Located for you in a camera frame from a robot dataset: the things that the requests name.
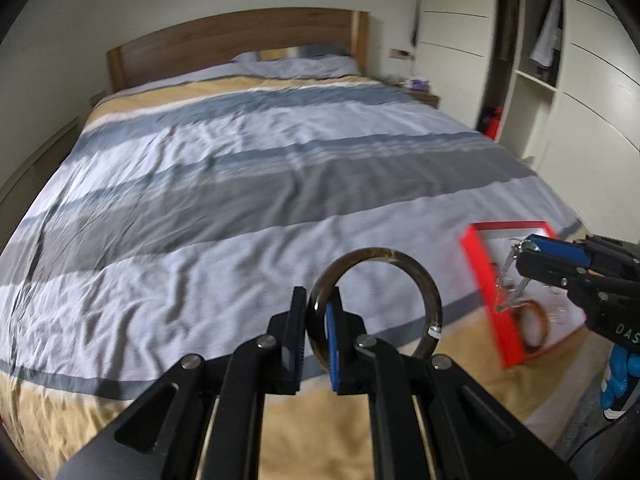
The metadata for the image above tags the red shallow box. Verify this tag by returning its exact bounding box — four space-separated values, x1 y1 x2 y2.
460 221 585 368

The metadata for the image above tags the amber translucent bangle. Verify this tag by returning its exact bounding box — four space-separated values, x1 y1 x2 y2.
514 299 550 359

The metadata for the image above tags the dark brown bangle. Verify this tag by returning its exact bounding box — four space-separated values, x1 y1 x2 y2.
306 247 444 370

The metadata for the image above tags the blue gloved hand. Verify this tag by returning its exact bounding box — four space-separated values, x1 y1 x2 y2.
600 344 639 419

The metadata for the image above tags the red object in wardrobe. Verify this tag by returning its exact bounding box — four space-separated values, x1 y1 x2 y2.
480 106 503 140

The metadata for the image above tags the wooden nightstand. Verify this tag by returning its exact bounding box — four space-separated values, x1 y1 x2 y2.
396 82 440 108

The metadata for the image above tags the white wardrobe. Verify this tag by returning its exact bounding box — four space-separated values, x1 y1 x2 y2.
416 0 639 242

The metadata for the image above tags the hanging striped shirt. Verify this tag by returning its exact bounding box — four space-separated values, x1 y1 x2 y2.
529 0 562 68

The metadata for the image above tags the purple tissue box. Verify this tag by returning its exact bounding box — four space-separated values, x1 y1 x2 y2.
406 77 431 91

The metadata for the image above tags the striped duvet bed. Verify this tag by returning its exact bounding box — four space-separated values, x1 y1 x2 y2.
1 65 591 479

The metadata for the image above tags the grey striped pillow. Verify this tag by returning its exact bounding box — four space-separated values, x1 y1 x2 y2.
232 44 361 79

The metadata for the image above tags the wooden headboard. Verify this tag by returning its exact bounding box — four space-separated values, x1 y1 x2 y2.
106 6 370 92

